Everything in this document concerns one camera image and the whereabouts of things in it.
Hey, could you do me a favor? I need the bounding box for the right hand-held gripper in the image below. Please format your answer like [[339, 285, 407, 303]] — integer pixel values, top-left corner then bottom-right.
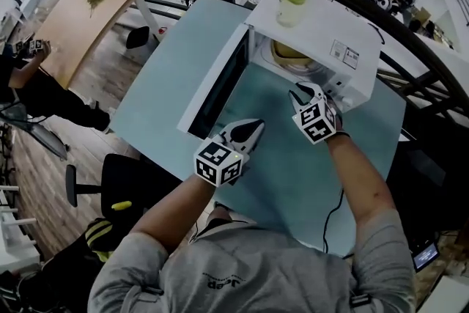
[[288, 81, 338, 146]]

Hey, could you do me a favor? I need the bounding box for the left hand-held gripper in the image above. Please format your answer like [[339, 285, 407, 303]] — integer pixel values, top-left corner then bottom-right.
[[193, 119, 266, 188]]

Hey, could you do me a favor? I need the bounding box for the cream yellow container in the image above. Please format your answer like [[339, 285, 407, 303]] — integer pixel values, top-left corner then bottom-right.
[[270, 39, 313, 67]]

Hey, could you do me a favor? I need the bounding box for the white microwave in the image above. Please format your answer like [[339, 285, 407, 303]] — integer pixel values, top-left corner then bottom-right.
[[177, 0, 383, 142]]

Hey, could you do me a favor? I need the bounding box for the person's right forearm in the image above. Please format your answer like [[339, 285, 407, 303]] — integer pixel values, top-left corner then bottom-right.
[[325, 134, 399, 232]]

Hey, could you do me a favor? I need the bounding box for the person's left forearm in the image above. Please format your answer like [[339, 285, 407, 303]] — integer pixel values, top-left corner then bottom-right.
[[128, 172, 218, 254]]

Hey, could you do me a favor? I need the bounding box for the person's right hand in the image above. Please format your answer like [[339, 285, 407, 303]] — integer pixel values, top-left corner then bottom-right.
[[330, 103, 350, 137]]

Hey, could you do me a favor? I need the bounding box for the black office chair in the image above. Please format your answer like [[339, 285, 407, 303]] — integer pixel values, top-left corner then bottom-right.
[[64, 152, 184, 221]]

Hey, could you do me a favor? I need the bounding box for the person's grey shirt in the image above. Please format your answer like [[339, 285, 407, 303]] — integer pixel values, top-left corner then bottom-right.
[[87, 207, 417, 313]]

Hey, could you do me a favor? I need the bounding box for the black chair backrest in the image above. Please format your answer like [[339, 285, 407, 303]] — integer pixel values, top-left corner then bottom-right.
[[125, 25, 151, 51]]

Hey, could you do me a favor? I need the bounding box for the black yellow striped bag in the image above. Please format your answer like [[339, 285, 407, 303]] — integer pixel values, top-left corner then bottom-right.
[[84, 217, 115, 262]]

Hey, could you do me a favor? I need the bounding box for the wooden table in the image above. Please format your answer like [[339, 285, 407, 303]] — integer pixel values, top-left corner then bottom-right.
[[8, 0, 142, 89]]

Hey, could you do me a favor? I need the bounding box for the small lit screen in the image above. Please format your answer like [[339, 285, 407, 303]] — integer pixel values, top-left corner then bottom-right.
[[411, 241, 441, 273]]

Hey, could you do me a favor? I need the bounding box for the grey chair base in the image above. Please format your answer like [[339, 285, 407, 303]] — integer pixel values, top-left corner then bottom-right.
[[0, 102, 70, 161]]

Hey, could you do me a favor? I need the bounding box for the white rack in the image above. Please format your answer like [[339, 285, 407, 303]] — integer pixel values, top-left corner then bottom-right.
[[0, 185, 39, 268]]

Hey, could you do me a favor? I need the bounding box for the black power cable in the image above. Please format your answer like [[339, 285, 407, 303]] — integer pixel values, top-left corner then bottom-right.
[[322, 188, 346, 254]]

